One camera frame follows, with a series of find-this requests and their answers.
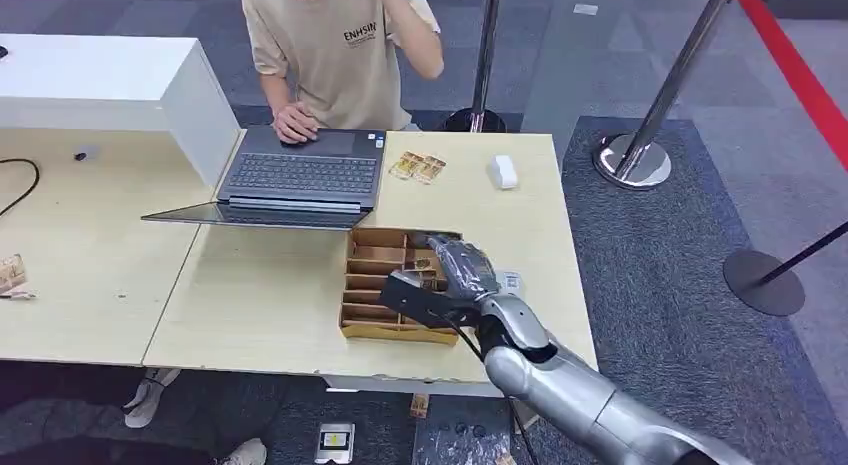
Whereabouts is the black cable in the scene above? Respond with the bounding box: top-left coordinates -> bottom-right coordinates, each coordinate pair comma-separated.
0,157 -> 41,219

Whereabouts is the chrome stanchion with black base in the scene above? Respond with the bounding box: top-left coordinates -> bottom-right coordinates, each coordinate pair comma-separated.
441,0 -> 507,134

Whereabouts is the black stanchion with flat base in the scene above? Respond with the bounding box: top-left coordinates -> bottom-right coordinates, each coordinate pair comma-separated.
722,220 -> 848,318

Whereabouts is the wooden compartment card box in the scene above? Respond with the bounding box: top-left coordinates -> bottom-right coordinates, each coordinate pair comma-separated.
338,226 -> 464,348

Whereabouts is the small white rounded box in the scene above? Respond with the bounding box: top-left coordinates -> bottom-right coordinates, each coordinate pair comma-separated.
486,154 -> 520,191

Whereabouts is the printed card with brown picture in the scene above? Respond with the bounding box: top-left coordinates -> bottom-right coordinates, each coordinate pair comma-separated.
405,255 -> 446,292

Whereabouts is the person's right hand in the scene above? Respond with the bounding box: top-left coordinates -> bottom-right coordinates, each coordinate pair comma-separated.
270,102 -> 321,146

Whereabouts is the grey open laptop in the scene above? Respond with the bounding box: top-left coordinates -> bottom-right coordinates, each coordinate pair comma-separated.
140,124 -> 388,233

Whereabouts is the silver floor socket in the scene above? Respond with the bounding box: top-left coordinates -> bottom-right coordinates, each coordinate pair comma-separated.
312,421 -> 356,465

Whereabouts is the red barrier belt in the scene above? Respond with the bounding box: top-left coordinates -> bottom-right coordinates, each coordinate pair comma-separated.
735,0 -> 848,172

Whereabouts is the person's white shoe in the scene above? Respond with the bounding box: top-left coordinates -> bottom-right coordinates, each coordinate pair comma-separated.
121,368 -> 182,429
221,438 -> 268,465

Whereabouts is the person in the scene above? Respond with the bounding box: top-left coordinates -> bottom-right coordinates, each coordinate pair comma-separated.
239,0 -> 443,133

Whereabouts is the white cabinet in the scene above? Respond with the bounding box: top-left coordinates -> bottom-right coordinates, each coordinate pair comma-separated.
0,33 -> 242,189

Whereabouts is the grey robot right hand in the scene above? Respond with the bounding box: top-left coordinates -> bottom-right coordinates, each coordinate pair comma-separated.
423,233 -> 503,304

